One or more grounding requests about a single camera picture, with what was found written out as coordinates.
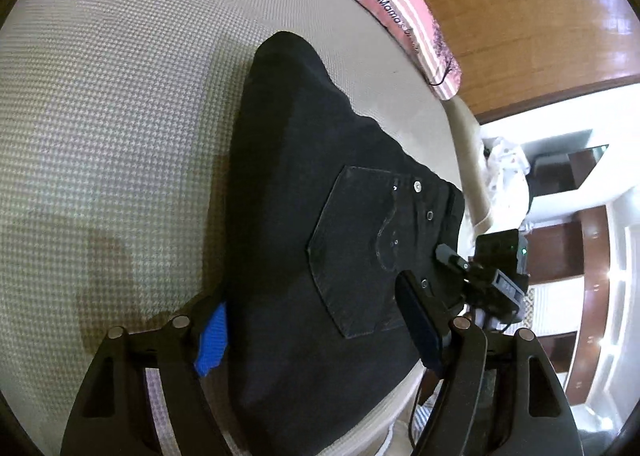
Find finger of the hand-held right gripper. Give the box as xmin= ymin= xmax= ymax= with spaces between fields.
xmin=434 ymin=243 xmax=472 ymax=275

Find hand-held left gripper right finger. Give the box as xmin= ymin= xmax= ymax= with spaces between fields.
xmin=394 ymin=270 xmax=581 ymax=456

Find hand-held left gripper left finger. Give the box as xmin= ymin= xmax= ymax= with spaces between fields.
xmin=60 ymin=293 xmax=236 ymax=456

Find black pants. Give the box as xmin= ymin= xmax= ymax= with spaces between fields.
xmin=227 ymin=31 xmax=466 ymax=456

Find white dotted cloth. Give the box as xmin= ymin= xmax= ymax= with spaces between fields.
xmin=482 ymin=136 xmax=532 ymax=227

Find white and brown shelf unit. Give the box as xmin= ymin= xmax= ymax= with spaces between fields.
xmin=475 ymin=79 xmax=640 ymax=417

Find brown wooden panel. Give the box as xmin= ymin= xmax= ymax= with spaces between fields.
xmin=375 ymin=0 xmax=640 ymax=117

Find pink striped blanket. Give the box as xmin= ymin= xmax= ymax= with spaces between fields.
xmin=280 ymin=0 xmax=462 ymax=101

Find cream houndstooth bed cover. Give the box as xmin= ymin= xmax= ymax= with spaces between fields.
xmin=0 ymin=0 xmax=461 ymax=456

